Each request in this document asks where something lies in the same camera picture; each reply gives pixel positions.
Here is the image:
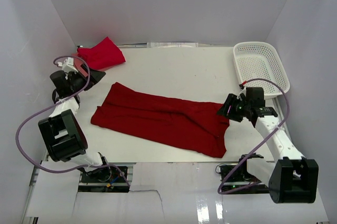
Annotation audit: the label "dark red t-shirt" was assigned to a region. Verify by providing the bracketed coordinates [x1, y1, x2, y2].
[91, 83, 230, 158]

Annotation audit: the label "white perforated plastic basket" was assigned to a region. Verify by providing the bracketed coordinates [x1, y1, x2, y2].
[233, 42, 290, 99]

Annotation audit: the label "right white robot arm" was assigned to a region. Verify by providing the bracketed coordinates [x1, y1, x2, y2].
[217, 87, 319, 203]

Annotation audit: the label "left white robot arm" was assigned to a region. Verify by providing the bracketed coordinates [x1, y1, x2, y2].
[38, 69, 107, 172]

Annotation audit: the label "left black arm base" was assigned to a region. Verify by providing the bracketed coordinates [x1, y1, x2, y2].
[78, 166, 129, 193]

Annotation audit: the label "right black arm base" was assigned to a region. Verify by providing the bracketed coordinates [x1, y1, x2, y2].
[215, 155, 269, 195]

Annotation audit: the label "folded pink t-shirt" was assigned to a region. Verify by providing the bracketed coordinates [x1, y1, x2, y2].
[72, 53, 88, 77]

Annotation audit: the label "folded bright red t-shirt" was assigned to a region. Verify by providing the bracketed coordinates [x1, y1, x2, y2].
[77, 37, 126, 70]

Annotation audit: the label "papers at table back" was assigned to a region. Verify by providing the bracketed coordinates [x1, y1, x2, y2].
[146, 42, 199, 48]

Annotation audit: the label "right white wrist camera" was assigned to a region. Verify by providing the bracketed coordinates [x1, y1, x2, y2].
[236, 89, 246, 101]

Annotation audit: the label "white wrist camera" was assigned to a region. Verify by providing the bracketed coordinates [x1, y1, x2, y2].
[236, 89, 246, 101]
[56, 57, 78, 74]

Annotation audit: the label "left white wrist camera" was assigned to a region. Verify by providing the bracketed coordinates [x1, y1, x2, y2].
[56, 57, 78, 74]

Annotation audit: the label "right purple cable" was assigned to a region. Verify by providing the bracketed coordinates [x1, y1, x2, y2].
[217, 78, 291, 195]

